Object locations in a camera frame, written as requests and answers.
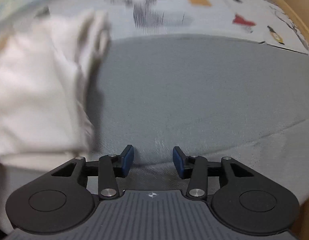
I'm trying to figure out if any deer print pale blue sheet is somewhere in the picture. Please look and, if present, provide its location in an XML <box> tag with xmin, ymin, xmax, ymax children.
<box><xmin>13</xmin><ymin>0</ymin><xmax>309</xmax><ymax>55</ymax></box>

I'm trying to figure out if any white t-shirt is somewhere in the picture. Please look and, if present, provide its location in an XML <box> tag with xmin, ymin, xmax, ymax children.
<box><xmin>0</xmin><ymin>10</ymin><xmax>110</xmax><ymax>233</ymax></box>

